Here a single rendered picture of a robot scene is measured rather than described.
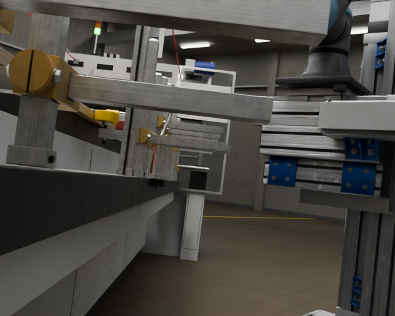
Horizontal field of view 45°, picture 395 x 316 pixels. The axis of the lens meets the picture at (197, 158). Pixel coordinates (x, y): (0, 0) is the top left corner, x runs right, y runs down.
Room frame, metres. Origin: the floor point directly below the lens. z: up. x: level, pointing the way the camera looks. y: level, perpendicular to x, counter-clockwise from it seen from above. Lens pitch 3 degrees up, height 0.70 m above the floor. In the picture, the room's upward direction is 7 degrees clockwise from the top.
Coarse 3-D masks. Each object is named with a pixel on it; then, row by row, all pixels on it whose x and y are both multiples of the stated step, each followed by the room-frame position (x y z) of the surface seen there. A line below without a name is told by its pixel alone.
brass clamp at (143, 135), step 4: (140, 128) 1.53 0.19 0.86; (140, 132) 1.54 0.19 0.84; (144, 132) 1.53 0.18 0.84; (148, 132) 1.55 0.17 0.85; (140, 136) 1.53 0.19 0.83; (144, 136) 1.53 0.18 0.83; (148, 136) 1.54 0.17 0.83; (140, 140) 1.53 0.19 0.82; (144, 140) 1.53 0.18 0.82; (148, 140) 1.56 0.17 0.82; (148, 144) 1.57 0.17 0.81
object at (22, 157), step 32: (32, 160) 0.55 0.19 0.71; (0, 192) 0.40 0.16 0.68; (32, 192) 0.48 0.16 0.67; (64, 192) 0.59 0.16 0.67; (96, 192) 0.78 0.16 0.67; (128, 192) 1.14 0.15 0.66; (160, 192) 2.14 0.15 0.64; (0, 224) 0.41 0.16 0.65; (32, 224) 0.49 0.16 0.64; (64, 224) 0.61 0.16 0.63
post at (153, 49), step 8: (152, 40) 1.56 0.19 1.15; (152, 48) 1.56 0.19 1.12; (152, 56) 1.56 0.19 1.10; (152, 64) 1.56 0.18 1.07; (152, 72) 1.56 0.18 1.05; (144, 80) 1.56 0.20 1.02; (152, 80) 1.56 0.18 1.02; (144, 112) 1.56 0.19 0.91; (144, 120) 1.56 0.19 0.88; (144, 128) 1.56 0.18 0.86; (136, 144) 1.56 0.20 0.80; (144, 144) 1.56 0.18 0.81; (136, 152) 1.56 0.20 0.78; (144, 152) 1.56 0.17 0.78; (136, 160) 1.56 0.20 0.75; (144, 160) 1.58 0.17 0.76; (136, 168) 1.56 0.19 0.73
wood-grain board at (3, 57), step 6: (0, 48) 0.83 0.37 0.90; (0, 54) 0.84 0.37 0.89; (6, 54) 0.86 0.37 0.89; (0, 60) 0.84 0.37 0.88; (6, 60) 0.86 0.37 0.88; (84, 108) 1.46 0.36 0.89; (78, 114) 1.49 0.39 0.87; (84, 114) 1.48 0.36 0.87; (90, 114) 1.55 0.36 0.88; (90, 120) 1.64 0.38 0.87; (102, 126) 1.80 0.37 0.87; (108, 126) 1.87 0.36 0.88; (114, 126) 1.99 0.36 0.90
